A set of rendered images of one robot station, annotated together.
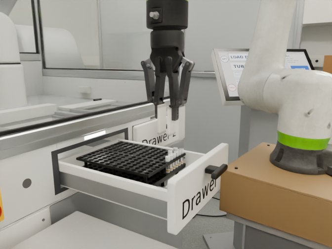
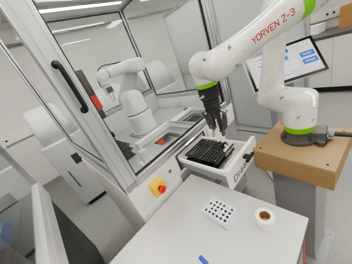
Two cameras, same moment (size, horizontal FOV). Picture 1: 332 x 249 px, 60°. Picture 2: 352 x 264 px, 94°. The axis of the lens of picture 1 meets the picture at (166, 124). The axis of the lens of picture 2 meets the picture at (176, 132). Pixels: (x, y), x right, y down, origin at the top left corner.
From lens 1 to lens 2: 0.31 m
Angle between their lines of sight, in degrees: 24
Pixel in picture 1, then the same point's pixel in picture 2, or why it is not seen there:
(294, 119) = (290, 120)
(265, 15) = (265, 58)
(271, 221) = (282, 172)
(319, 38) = not seen: outside the picture
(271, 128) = not seen: hidden behind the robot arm
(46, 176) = (175, 165)
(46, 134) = (171, 151)
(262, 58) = (267, 84)
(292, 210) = (292, 168)
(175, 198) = (229, 177)
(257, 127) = not seen: hidden behind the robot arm
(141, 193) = (215, 172)
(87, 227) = (196, 182)
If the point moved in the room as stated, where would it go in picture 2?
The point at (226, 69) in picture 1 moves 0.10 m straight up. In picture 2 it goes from (253, 71) to (251, 58)
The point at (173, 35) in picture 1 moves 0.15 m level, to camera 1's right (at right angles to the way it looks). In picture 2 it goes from (213, 102) to (250, 93)
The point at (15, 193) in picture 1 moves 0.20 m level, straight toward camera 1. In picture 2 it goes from (167, 176) to (176, 202)
